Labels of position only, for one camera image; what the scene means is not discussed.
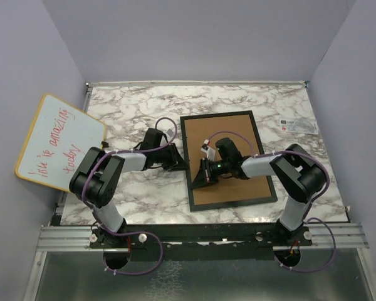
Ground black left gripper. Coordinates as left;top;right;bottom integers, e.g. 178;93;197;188
154;143;189;172

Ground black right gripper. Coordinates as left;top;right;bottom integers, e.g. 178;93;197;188
191;157;231;189

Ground black picture frame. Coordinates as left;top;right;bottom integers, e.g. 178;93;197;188
179;110;278;213

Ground brown backing board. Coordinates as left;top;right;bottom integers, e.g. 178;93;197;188
183;114;273;204

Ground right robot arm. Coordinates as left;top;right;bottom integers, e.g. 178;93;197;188
191;137;330;245

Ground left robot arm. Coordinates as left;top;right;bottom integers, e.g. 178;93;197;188
69;128;189;248

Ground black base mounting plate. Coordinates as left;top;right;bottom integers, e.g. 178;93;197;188
90;223;312;261

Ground yellow rimmed whiteboard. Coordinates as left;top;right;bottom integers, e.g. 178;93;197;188
15;94;107;192

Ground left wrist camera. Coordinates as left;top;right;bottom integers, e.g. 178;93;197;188
140;128;169;151

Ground aluminium rail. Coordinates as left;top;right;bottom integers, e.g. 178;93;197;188
36;223;369;252

